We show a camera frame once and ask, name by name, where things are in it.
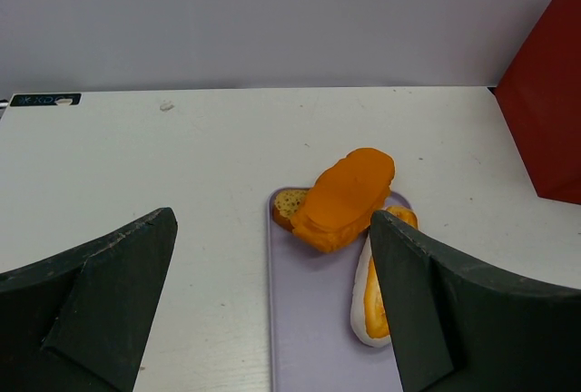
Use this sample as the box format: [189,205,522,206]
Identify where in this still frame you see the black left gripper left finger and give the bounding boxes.
[1,208,178,391]

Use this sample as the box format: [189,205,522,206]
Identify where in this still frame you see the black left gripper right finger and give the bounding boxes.
[370,211,580,391]

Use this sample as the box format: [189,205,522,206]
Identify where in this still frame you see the long orange bread loaf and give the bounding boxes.
[290,148,396,253]

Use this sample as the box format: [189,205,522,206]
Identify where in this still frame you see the red brown paper bag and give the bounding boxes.
[494,0,580,204]

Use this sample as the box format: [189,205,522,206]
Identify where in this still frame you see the white iced hotdog bun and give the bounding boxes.
[350,232,391,348]

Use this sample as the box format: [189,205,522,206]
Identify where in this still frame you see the lavender plastic tray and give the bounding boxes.
[266,201,402,391]

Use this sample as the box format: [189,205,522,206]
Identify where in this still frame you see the sliced baguette piece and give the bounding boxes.
[271,189,310,232]

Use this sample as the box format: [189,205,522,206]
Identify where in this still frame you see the black table label sticker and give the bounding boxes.
[10,93,82,107]

